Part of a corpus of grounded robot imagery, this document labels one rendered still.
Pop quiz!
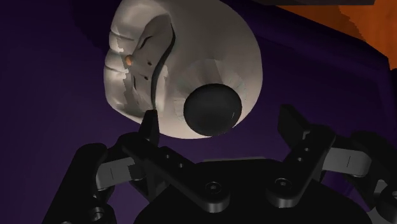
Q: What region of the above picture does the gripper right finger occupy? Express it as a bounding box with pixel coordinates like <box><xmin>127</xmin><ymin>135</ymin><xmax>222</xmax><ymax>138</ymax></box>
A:
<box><xmin>266</xmin><ymin>104</ymin><xmax>397</xmax><ymax>224</ymax></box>

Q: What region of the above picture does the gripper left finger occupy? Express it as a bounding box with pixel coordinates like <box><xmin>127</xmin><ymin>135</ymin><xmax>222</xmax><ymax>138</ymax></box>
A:
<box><xmin>41</xmin><ymin>109</ymin><xmax>231</xmax><ymax>224</ymax></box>

